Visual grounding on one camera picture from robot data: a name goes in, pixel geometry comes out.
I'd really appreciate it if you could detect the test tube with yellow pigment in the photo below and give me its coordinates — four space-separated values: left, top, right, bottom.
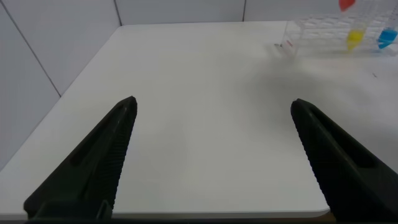
345 0 369 52

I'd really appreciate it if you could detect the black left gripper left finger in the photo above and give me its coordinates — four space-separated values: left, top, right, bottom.
24 96 138 220

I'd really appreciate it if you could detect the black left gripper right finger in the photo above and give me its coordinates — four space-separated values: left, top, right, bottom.
290 98 398 223

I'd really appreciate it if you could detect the test tube with blue pigment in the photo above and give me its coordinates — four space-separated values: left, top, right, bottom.
376 2 398 50

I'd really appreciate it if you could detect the test tube with red pigment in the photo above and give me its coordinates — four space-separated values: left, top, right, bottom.
338 0 357 12

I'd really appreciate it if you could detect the clear plastic test tube rack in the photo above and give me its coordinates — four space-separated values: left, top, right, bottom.
281 12 398 58

